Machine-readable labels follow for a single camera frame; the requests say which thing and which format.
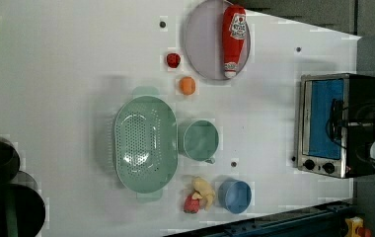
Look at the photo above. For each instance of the blue oven door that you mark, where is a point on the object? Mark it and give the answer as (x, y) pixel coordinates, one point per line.
(319, 98)

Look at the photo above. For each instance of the black toaster oven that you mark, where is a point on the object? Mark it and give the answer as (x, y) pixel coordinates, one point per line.
(359, 90)

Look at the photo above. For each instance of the green measuring cup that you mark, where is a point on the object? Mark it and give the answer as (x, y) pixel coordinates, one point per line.
(198, 140)

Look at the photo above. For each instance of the orange toy fruit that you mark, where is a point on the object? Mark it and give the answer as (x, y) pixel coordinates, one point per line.
(187, 85)

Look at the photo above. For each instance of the green perforated colander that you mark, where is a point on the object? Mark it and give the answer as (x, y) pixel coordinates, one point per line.
(145, 136)

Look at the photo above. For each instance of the red strawberry toy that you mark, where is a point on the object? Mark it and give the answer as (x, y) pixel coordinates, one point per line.
(173, 60)

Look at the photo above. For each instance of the yellow plush toy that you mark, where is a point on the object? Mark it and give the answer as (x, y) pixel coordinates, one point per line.
(203, 192)

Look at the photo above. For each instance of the lavender round plate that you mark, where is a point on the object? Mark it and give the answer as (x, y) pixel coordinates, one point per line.
(203, 40)

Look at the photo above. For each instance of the red toy fruit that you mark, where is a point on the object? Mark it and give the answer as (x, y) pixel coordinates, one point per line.
(191, 205)

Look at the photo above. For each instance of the blue cup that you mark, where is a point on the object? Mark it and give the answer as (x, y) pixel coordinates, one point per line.
(235, 195)

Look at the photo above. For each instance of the red ketchup bottle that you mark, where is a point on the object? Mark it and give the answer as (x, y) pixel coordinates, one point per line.
(234, 33)

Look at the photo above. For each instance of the blue metal frame rail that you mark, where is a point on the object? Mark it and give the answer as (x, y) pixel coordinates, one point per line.
(324, 220)

